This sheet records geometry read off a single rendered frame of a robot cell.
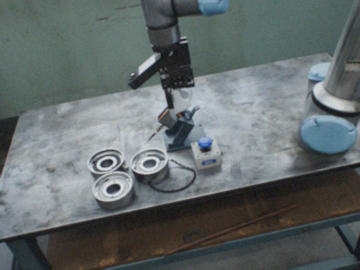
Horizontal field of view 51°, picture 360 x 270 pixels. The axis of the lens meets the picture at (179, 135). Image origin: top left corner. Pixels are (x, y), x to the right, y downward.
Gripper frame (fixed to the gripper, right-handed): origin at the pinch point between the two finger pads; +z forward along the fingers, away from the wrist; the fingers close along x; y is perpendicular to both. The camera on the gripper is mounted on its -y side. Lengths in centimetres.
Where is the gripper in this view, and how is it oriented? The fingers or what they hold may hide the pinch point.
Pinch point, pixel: (171, 113)
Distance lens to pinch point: 100.5
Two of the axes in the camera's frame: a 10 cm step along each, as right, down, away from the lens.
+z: 1.7, 8.0, 5.7
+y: 9.8, -1.8, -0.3
